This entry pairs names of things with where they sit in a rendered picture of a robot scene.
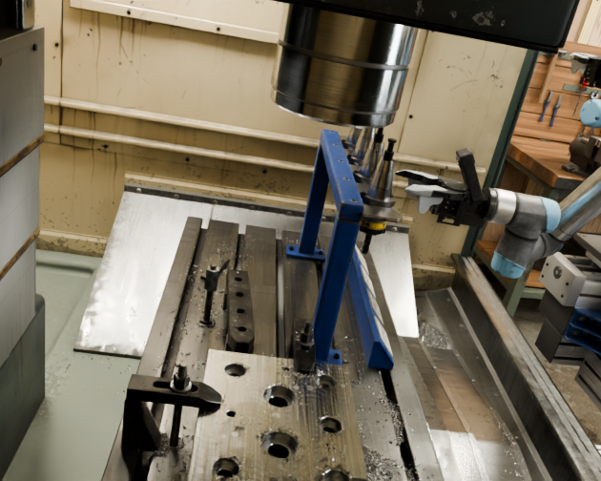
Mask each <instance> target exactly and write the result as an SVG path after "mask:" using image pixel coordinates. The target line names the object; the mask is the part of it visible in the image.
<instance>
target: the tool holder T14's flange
mask: <svg viewBox="0 0 601 481"><path fill-rule="evenodd" d="M366 191H367V189H363V190H362V192H361V198H362V201H363V204H366V205H373V206H379V207H385V208H391V209H394V208H392V207H393V206H394V205H395V202H396V199H394V198H393V195H391V199H389V200H381V199H374V198H371V197H370V196H369V195H368V194H367V193H366Z"/></svg>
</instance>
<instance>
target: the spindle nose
mask: <svg viewBox="0 0 601 481"><path fill-rule="evenodd" d="M418 31H419V29H417V28H412V27H408V26H403V25H397V24H392V23H387V22H382V21H377V20H372V19H367V18H361V17H357V16H352V15H347V14H341V13H336V12H332V11H326V10H317V9H312V8H307V7H302V6H297V5H291V4H286V3H283V4H282V10H281V16H280V27H279V34H278V38H279V40H278V41H277V46H276V52H275V58H274V65H273V71H272V76H271V86H272V87H271V93H270V98H271V99H272V101H273V102H274V103H275V104H276V105H277V106H278V107H280V108H281V109H283V110H284V111H286V112H288V113H291V114H293V115H298V116H301V117H304V118H307V119H311V120H314V121H318V122H322V123H326V124H331V125H337V126H343V127H349V128H360V129H379V128H384V127H387V126H389V125H390V124H392V123H393V122H394V121H395V117H396V113H397V111H398V110H399V109H400V105H401V101H402V97H403V93H404V86H405V82H406V79H407V75H408V71H409V67H408V65H409V64H410V63H411V58H412V54H413V51H414V47H415V43H416V39H417V35H418Z"/></svg>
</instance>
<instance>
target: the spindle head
mask: <svg viewBox="0 0 601 481"><path fill-rule="evenodd" d="M271 1H277V2H281V3H286V4H291V5H297V6H302V7H307V8H312V9H317V10H326V11H332V12H336V13H341V14H347V15H352V16H357V17H361V18H367V19H372V20H377V21H382V22H387V23H392V24H397V25H403V26H408V27H412V28H417V29H423V30H428V31H437V32H442V33H447V34H452V35H458V36H462V37H467V38H472V39H478V40H483V41H487V42H493V43H498V44H503V45H508V46H513V47H518V48H523V49H529V50H534V51H538V52H548V53H553V54H558V51H559V49H561V48H564V46H565V43H566V41H567V38H568V35H569V32H570V27H571V25H572V21H573V19H574V16H575V14H576V11H577V8H578V5H579V2H580V0H271ZM557 48H558V49H557Z"/></svg>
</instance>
